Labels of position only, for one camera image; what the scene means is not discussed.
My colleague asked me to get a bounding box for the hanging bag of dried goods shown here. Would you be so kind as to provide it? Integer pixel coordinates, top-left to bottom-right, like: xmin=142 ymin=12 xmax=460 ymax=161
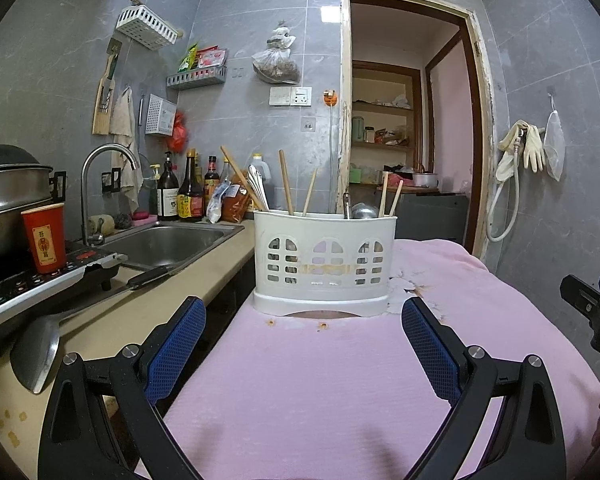
xmin=252 ymin=22 xmax=301 ymax=85

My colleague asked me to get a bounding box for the white hanging cable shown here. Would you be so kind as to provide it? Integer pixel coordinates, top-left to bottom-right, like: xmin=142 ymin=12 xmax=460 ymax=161
xmin=329 ymin=105 xmax=341 ymax=207

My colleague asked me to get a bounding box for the white mesh bag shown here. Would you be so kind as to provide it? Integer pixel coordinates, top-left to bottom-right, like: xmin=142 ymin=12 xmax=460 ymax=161
xmin=543 ymin=95 xmax=566 ymax=182

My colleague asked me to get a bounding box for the black pot lid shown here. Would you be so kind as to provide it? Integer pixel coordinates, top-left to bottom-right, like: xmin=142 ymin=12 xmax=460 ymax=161
xmin=0 ymin=135 xmax=42 ymax=169

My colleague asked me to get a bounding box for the red paper cup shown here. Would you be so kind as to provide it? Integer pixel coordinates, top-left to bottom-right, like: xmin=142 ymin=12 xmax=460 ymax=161
xmin=21 ymin=202 xmax=66 ymax=275

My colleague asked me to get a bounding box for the red snack packet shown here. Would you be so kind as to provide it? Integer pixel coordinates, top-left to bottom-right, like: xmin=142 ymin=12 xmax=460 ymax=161
xmin=196 ymin=46 xmax=229 ymax=69

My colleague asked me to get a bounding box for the steel kitchen faucet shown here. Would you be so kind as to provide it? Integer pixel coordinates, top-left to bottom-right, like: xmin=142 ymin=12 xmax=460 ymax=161
xmin=80 ymin=143 xmax=140 ymax=247

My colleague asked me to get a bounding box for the worn wooden door frame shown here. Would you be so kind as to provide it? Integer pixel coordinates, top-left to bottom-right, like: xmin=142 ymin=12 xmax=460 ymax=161
xmin=332 ymin=0 xmax=497 ymax=267

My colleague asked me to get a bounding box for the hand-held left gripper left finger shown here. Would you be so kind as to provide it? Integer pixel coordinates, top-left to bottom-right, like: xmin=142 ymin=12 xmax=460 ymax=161
xmin=38 ymin=296 xmax=208 ymax=480

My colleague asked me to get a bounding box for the white hanging chopstick basket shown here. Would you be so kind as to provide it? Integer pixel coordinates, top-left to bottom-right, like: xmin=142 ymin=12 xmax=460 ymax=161
xmin=145 ymin=93 xmax=178 ymax=136

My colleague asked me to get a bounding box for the dark soy sauce bottle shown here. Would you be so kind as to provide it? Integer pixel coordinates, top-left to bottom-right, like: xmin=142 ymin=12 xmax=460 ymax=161
xmin=177 ymin=148 xmax=205 ymax=222

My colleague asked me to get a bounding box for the dark grey cabinet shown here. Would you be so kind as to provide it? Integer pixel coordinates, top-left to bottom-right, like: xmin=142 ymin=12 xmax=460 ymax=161
xmin=395 ymin=192 xmax=470 ymax=247

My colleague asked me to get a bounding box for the green handled hanging tool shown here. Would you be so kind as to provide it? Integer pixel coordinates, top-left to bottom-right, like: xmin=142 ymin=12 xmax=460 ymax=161
xmin=105 ymin=37 xmax=124 ymax=81

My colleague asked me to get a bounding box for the small red label bottle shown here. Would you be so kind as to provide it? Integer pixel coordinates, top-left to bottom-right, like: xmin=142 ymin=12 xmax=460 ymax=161
xmin=203 ymin=156 xmax=220 ymax=201

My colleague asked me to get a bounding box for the grey wall shelf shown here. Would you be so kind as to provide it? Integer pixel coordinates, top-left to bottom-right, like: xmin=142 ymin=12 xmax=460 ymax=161
xmin=166 ymin=66 xmax=228 ymax=91

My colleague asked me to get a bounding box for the white blue plastic bag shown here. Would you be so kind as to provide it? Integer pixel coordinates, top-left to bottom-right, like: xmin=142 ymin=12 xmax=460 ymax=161
xmin=206 ymin=182 xmax=239 ymax=224

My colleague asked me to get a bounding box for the green snack packet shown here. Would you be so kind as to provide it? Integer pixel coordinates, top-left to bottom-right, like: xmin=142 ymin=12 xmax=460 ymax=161
xmin=178 ymin=42 xmax=200 ymax=72

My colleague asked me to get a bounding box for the red plastic bag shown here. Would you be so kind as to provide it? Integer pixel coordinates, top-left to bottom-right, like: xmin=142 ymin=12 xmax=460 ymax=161
xmin=167 ymin=111 xmax=187 ymax=154

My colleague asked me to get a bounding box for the steel kitchen sink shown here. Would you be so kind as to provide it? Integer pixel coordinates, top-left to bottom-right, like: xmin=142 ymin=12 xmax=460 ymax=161
xmin=102 ymin=221 xmax=245 ymax=269

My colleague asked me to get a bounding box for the brown pump bottle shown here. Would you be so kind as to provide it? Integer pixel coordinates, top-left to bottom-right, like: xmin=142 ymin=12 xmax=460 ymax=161
xmin=156 ymin=151 xmax=180 ymax=221

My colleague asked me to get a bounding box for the pink table cloth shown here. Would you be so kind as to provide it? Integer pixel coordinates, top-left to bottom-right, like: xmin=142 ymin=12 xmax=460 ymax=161
xmin=134 ymin=237 xmax=600 ymax=480

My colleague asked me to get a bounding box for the cream rubber glove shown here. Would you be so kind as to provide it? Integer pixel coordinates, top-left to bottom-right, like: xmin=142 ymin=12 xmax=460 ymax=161
xmin=496 ymin=120 xmax=529 ymax=182
xmin=522 ymin=122 xmax=546 ymax=171

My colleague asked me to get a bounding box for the clear oil jug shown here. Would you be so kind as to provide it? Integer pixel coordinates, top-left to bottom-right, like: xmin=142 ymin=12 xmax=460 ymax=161
xmin=250 ymin=154 xmax=272 ymax=182

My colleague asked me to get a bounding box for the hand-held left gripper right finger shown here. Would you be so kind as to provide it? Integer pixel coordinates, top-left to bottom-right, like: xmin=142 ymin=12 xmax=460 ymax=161
xmin=400 ymin=296 xmax=567 ymax=480

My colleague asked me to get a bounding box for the beige hanging rag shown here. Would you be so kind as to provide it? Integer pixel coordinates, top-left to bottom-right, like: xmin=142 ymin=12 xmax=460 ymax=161
xmin=117 ymin=147 xmax=144 ymax=214
xmin=109 ymin=87 xmax=136 ymax=139

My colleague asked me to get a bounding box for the metal spatula, black handle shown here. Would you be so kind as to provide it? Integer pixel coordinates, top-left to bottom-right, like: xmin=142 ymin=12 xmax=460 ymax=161
xmin=10 ymin=265 xmax=174 ymax=395

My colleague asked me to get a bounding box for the black induction cooker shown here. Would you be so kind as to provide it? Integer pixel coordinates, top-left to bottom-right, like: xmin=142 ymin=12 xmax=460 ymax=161
xmin=0 ymin=241 xmax=129 ymax=362

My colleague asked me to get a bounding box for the wooden shelf unit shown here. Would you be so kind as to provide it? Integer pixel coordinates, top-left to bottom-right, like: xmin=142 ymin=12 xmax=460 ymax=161
xmin=351 ymin=60 xmax=424 ymax=192

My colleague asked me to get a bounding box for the white slotted wall basket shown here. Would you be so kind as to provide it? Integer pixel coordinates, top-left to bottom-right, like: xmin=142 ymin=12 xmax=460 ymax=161
xmin=116 ymin=6 xmax=181 ymax=51

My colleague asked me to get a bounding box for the steel steamer pot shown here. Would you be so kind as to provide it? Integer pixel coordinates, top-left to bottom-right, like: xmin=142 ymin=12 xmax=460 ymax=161
xmin=0 ymin=161 xmax=67 ymax=277

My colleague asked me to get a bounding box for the white shower hose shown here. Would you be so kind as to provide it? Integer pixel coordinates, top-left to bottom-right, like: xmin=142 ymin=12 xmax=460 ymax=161
xmin=484 ymin=139 xmax=524 ymax=242

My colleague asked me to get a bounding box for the white plastic utensil holder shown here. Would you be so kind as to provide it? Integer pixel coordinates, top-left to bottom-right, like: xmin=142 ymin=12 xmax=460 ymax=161
xmin=252 ymin=209 xmax=399 ymax=319

